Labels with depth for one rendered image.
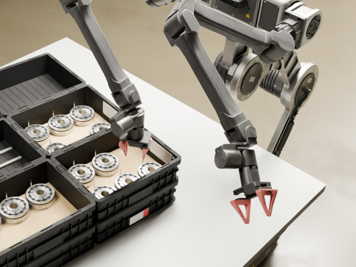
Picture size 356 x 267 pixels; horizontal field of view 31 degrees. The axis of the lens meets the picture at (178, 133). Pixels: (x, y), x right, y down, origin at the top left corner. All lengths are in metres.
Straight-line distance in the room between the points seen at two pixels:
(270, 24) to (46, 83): 1.11
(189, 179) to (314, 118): 1.85
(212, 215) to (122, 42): 2.56
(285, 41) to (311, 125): 2.22
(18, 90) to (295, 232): 1.64
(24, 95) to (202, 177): 0.85
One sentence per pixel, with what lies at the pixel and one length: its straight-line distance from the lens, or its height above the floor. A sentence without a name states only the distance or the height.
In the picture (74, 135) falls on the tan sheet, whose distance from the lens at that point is 2.68.
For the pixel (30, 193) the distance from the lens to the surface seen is 2.39.
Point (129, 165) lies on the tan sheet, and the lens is 2.55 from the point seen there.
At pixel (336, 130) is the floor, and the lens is 4.36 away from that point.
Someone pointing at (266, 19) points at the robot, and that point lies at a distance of 2.34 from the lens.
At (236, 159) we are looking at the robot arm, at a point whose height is 1.33.
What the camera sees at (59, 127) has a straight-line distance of 2.67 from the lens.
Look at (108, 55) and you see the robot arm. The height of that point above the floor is 1.36.
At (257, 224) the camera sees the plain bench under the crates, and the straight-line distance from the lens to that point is 2.57.
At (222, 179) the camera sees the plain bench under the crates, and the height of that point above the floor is 0.70.
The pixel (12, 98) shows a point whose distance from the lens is 2.89.
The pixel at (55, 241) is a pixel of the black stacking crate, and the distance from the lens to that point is 2.24.
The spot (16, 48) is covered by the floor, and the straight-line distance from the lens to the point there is 4.81.
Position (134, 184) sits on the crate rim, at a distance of 2.32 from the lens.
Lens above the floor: 2.52
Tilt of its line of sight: 38 degrees down
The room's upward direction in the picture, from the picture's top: 7 degrees clockwise
